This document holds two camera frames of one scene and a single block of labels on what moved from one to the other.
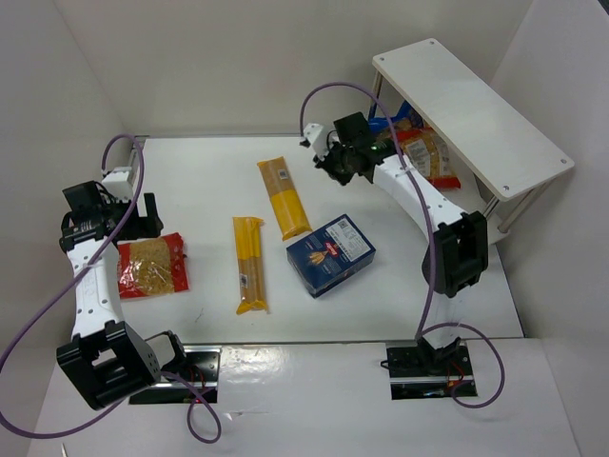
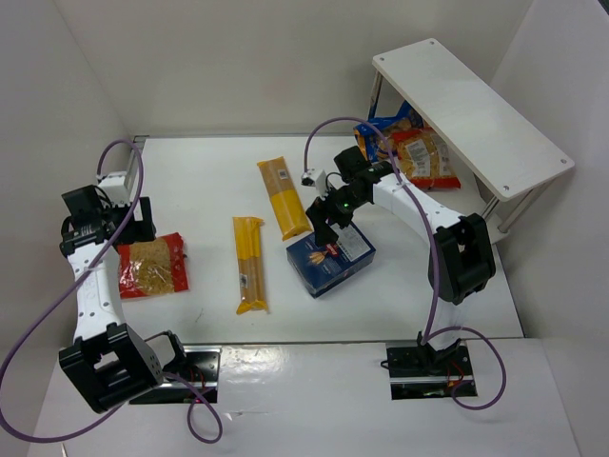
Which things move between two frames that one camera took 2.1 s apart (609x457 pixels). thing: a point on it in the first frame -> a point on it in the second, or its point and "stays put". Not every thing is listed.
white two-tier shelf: (499, 145) stays put
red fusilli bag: (429, 156) stays put
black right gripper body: (330, 165) -> (322, 212)
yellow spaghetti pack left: (248, 238) stays put
